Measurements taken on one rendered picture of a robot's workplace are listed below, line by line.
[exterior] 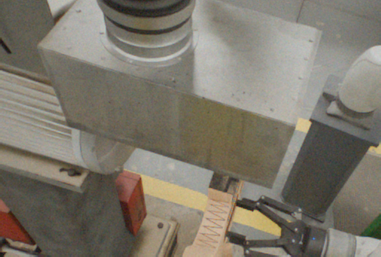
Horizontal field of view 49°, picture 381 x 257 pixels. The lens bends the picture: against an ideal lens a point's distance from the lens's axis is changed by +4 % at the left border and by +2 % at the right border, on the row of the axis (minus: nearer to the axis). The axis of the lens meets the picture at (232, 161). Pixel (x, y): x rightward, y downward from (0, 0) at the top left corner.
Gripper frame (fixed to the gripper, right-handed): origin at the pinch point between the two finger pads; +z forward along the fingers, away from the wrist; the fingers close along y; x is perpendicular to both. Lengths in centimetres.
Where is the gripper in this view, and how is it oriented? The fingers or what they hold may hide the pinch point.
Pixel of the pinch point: (232, 217)
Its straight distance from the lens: 90.0
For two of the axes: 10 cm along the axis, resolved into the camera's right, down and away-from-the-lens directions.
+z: -9.5, -2.9, 0.7
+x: 0.6, -4.2, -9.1
